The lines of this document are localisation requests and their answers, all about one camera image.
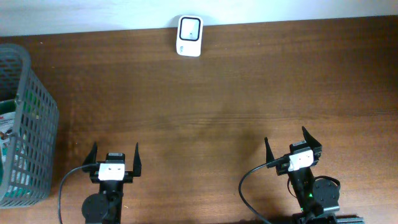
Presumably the green glove package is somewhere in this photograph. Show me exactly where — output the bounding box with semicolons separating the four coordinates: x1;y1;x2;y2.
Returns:
1;100;16;175

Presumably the grey plastic mesh basket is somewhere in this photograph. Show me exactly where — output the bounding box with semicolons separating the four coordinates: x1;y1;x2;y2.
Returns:
1;44;59;209

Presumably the black camera cable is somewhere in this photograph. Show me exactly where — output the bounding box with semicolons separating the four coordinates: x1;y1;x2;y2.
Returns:
238;156;290;224
57;163;100;224

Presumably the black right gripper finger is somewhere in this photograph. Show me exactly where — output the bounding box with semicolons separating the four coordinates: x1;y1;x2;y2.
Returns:
302;126;322;149
264;137;275;168

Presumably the black right camera cable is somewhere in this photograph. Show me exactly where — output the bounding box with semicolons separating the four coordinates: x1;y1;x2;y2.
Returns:
238;156;290;224

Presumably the black left camera cable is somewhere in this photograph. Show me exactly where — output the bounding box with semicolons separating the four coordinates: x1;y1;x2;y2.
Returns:
57;163;100;224

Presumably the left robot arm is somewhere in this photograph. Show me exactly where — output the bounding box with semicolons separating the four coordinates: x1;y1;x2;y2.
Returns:
81;144;142;223

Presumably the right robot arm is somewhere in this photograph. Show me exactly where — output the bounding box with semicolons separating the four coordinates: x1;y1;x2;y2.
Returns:
264;127;364;224

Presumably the white barcode scanner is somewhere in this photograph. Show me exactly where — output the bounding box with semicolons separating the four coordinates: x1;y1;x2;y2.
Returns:
176;15;203;57

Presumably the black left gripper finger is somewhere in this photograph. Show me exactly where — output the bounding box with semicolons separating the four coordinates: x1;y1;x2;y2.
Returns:
82;142;98;172
133;142;142;177

